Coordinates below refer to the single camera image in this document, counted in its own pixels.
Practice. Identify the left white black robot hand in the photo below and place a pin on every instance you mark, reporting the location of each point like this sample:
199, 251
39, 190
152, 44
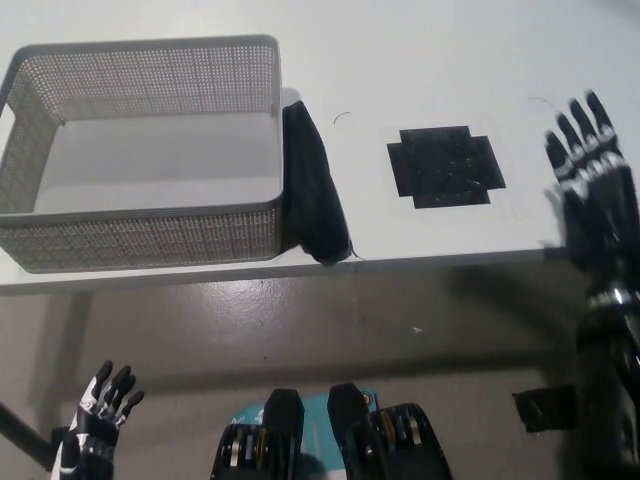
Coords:
90, 430

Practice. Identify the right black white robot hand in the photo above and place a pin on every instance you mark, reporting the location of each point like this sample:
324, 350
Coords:
600, 215

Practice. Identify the black fabric pencil case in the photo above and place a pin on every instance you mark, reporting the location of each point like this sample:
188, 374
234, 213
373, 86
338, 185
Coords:
311, 200

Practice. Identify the black metal bar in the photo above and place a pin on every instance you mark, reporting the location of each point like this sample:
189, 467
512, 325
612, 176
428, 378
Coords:
22, 425

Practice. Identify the black floor tape strip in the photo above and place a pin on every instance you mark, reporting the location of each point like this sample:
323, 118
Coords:
545, 410

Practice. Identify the grey perforated storage basket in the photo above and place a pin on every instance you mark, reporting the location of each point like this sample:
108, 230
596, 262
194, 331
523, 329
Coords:
150, 235

